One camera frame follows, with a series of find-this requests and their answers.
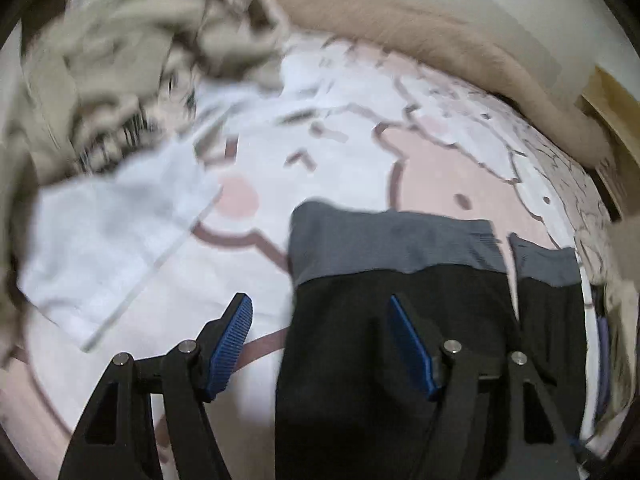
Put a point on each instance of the folded beige garment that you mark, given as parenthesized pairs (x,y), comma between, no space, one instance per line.
(622,310)

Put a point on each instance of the black garment grey waistband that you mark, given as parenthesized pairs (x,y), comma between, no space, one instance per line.
(346,407)

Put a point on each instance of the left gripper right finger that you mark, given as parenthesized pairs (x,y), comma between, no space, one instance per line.
(449,374)

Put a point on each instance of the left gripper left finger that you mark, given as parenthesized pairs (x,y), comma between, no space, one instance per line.
(115,438)

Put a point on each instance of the cartoon print bed sheet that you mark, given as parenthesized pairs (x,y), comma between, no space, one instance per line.
(355,127)

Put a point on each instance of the white t-shirt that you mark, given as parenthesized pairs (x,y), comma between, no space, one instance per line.
(93,240)

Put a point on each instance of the beige fluffy blanket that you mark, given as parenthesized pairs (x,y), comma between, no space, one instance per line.
(442,42)

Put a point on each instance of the wooden wall shelf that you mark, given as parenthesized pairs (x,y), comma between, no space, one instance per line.
(616,111)

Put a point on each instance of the pile of unfolded clothes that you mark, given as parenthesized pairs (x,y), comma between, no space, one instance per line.
(105,80)

